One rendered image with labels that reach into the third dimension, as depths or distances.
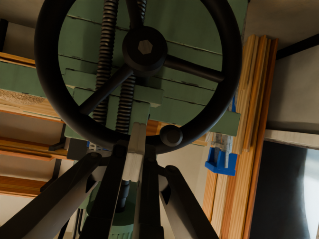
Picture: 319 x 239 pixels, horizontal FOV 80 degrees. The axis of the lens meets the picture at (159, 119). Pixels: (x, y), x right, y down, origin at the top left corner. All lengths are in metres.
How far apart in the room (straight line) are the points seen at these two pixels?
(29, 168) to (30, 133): 0.48
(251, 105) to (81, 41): 1.55
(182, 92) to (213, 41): 0.14
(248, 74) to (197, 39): 1.38
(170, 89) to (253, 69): 1.50
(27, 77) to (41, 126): 2.61
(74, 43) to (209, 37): 0.31
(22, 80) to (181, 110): 0.36
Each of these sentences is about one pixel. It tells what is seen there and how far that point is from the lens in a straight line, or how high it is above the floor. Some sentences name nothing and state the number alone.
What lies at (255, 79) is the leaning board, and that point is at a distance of 1.87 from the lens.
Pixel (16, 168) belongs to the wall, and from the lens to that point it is 3.31.
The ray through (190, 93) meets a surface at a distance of 0.47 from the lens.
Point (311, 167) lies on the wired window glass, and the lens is 1.81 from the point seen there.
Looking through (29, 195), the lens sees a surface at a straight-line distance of 2.76.
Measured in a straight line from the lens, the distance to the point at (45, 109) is 0.66.
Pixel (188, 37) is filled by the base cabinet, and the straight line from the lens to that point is 0.50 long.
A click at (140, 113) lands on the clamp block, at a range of 0.35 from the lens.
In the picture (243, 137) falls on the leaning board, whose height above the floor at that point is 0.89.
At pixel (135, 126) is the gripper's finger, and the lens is 0.21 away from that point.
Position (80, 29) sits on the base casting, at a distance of 0.50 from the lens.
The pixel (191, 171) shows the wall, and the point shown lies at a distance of 3.19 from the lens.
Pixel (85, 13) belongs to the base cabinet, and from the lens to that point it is 0.52.
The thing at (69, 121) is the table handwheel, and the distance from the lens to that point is 0.28.
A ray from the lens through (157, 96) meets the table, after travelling 0.36.
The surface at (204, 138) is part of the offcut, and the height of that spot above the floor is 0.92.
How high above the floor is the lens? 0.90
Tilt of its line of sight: 1 degrees down
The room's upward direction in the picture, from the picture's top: 169 degrees counter-clockwise
